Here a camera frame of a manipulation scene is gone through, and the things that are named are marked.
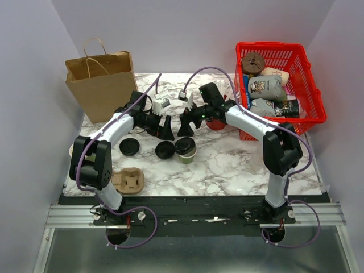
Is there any green paper coffee cup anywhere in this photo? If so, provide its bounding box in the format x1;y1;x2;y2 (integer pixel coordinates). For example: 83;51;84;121
69;144;74;157

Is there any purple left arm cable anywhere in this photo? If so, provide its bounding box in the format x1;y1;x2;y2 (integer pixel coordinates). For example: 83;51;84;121
75;73;163;249

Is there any grey coffee bag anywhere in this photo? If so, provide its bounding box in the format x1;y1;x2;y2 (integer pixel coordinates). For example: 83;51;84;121
249;76;287;101

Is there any black coffee bag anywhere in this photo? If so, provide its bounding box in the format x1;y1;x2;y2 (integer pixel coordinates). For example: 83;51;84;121
274;99;300;118

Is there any red cup with straws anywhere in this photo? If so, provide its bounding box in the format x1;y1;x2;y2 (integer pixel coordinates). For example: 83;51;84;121
205;79;233;131

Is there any blue snack box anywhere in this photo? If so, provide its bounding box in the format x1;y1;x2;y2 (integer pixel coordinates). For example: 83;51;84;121
243;74;251;110

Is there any brown cardboard cup carrier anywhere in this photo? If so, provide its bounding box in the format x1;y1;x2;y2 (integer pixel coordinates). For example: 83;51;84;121
111;168;145;195

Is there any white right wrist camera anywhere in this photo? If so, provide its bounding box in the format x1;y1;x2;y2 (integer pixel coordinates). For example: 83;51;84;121
178;90;194;111

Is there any brown paper bag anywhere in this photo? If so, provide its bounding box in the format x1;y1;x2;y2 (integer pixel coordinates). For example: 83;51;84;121
65;51;138;123

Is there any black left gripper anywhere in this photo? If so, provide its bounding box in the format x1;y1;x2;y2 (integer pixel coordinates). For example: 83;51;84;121
138;109;175;141

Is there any beige wrapped roll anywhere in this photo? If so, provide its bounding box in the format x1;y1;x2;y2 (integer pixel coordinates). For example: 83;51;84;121
260;67;289;87

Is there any clear plastic water bottle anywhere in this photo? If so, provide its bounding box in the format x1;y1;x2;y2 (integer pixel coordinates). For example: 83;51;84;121
250;151;264;173

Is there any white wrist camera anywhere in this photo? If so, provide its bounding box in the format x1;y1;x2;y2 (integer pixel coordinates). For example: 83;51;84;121
152;94;170;115
178;90;194;111

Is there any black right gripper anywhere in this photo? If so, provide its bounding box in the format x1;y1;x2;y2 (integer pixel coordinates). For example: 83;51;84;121
176;99;212;138

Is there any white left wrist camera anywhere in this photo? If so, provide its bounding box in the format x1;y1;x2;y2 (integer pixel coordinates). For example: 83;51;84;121
152;94;170;115

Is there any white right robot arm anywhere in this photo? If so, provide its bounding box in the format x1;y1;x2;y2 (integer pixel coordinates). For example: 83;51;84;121
177;82;303;223

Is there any black coffee cup lid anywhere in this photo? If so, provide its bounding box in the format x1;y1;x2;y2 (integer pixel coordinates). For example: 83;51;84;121
119;138;140;156

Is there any red plastic basket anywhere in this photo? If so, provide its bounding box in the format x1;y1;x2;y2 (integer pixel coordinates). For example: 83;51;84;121
234;42;327;135

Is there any black mounting base rail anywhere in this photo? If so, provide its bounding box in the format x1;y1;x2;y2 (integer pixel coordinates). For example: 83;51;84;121
94;196;295;237

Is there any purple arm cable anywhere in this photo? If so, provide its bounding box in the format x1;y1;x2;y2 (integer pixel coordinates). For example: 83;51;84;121
183;66;321;249
75;73;163;249

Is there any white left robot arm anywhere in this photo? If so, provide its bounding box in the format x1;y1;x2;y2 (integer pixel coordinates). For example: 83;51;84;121
69;91;175;225

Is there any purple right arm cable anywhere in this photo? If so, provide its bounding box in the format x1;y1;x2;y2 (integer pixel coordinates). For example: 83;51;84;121
183;66;321;249

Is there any grey crumpled pouch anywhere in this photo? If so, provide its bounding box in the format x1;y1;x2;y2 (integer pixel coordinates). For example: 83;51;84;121
250;98;276;118

